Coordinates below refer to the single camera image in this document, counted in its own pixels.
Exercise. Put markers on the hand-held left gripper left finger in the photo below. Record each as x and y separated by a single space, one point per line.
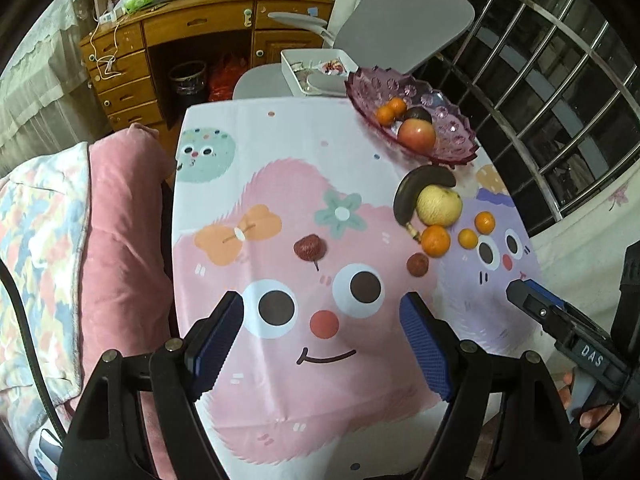
216 347

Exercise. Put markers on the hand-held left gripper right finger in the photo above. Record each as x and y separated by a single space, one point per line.
426 347

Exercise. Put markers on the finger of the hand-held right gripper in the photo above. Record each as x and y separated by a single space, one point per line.
532 305

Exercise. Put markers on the person's right hand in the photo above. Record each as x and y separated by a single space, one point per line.
602 422

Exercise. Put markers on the white floral cloth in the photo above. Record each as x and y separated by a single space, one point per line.
580 240

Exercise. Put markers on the brown-red round lychee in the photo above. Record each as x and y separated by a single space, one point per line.
417 264

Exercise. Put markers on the small orange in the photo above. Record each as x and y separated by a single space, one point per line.
484 222
386 115
468 238
399 105

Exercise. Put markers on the large orange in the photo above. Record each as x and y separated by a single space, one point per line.
436 241

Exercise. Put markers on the pink cushion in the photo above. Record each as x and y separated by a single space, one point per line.
125 260

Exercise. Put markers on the yellow pear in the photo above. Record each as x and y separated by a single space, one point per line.
439 206

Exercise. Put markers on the dark red fruit with stem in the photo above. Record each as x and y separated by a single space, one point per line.
310 248

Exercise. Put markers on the overripe dark banana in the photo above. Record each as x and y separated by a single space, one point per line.
404 195

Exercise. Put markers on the pink cartoon printed tablecloth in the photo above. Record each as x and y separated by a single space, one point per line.
300 185

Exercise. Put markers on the pink glass fruit bowl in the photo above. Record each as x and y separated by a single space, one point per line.
445 130

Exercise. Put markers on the pastel patterned quilt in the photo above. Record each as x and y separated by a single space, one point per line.
35 260

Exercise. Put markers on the red apple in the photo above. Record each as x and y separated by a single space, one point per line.
416 135

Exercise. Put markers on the metal window grille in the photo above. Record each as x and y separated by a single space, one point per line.
550 85

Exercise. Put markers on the dark purple round fruit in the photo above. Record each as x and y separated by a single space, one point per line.
419 113

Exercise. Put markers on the black trash bin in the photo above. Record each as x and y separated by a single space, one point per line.
187 82

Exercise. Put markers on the red plastic bag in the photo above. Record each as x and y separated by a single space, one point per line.
225 77

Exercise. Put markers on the wooden desk with drawers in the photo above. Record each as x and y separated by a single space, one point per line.
130 75

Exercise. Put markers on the white square box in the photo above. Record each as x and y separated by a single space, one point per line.
292 67

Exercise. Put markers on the red printed snack packet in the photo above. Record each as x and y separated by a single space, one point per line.
334 66

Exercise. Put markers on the grey office chair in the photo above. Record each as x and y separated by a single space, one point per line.
400 15

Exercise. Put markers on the white lace curtain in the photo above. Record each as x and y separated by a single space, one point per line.
45 70

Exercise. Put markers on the white power strip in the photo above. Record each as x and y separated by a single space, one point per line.
111 16

